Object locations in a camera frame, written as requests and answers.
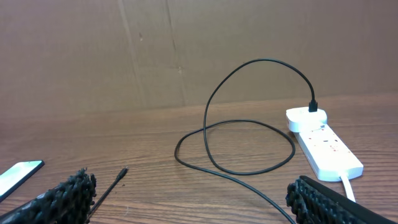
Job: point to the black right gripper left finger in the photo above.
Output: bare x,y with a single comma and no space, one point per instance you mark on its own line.
69,202

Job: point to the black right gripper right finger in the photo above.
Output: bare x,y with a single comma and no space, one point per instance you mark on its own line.
313,203

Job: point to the blue Galaxy smartphone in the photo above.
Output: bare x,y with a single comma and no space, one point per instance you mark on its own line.
16,175

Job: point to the white charger plug adapter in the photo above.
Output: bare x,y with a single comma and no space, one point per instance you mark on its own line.
301,120

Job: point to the white power strip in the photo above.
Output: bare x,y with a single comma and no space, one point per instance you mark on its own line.
328,155

